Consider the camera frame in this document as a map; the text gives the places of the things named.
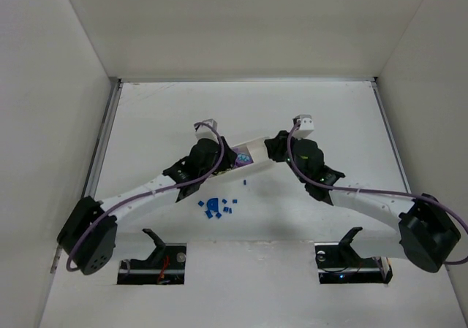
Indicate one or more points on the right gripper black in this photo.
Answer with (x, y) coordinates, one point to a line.
(276, 145)

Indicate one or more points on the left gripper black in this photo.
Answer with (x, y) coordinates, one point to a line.
(227, 153)

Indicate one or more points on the purple patterned lego brick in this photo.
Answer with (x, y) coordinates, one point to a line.
(243, 160)

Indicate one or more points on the white three-compartment tray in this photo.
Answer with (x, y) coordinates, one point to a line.
(257, 150)

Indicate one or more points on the blue arch lego piece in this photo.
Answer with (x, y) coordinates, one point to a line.
(213, 205)

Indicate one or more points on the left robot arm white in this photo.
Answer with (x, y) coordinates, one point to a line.
(138, 202)

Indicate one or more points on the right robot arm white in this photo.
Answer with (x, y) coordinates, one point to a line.
(423, 230)

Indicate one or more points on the white front board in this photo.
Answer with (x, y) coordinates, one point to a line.
(232, 284)

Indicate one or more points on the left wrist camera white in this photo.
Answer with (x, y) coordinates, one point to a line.
(206, 129)

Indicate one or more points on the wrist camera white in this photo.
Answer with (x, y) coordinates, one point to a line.
(304, 126)
(206, 129)

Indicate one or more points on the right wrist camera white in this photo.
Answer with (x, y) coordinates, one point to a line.
(304, 126)

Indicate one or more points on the right aluminium rail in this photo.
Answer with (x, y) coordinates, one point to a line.
(391, 138)

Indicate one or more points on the aluminium rail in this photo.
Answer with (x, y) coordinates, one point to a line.
(97, 160)
(391, 138)

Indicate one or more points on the left aluminium rail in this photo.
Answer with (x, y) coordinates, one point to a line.
(97, 160)

